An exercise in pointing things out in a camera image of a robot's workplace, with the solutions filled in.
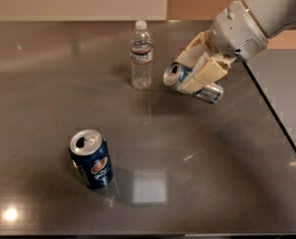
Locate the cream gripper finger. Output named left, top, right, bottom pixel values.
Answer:
left=176, top=52, right=236, bottom=95
left=175, top=31, right=211, bottom=66

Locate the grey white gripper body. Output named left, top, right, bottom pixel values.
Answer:
left=208, top=0, right=268, bottom=62

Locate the slim blue silver pepsi can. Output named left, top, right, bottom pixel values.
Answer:
left=163, top=62, right=224, bottom=104

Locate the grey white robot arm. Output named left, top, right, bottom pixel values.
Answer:
left=175, top=0, right=296, bottom=95

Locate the grey side table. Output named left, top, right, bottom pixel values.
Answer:
left=246, top=50, right=296, bottom=151

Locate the clear plastic water bottle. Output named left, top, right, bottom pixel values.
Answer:
left=130, top=20, right=153, bottom=90

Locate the upright dark blue pepsi can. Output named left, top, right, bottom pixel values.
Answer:
left=69, top=129, right=113, bottom=189

